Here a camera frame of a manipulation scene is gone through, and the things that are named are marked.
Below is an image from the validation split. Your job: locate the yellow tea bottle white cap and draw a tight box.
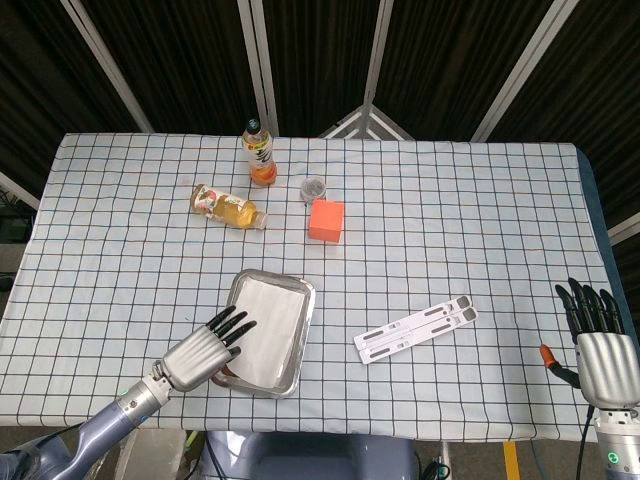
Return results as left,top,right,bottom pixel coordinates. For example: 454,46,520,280
188,183,269,231

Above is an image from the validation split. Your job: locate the white metal screen post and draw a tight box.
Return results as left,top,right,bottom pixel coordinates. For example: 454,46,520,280
59,0,154,134
360,0,396,109
0,169,41,211
237,0,280,136
607,212,640,246
472,0,571,143

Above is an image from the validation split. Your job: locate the white paper sheet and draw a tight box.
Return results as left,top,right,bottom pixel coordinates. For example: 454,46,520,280
227,278,312,389

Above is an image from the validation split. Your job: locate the white metal screen foot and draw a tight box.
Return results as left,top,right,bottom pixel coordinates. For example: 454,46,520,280
318,104,415,141

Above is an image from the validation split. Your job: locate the checked white tablecloth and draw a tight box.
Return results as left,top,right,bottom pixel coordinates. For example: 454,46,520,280
0,132,624,444

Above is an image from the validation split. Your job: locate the orange cube block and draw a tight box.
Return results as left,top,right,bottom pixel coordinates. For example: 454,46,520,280
307,198,347,243

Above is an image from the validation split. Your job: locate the grey-blue robot torso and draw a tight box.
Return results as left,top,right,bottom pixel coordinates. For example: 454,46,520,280
204,430,419,480

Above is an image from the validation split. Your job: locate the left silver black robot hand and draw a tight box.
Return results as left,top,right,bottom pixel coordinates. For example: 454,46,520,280
152,305,259,394

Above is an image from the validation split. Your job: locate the black cable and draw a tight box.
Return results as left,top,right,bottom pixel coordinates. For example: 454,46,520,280
574,404,596,480

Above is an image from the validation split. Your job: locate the white folding laptop stand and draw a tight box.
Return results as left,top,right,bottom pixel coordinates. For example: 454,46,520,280
353,294,479,366

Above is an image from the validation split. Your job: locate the stainless steel tray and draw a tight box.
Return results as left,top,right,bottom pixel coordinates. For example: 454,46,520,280
212,268,317,399

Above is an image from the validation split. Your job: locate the orange drink bottle black cap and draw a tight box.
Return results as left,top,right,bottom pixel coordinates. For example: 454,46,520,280
241,117,279,188

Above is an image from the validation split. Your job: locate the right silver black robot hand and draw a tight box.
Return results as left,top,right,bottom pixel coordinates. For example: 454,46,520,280
539,277,640,414

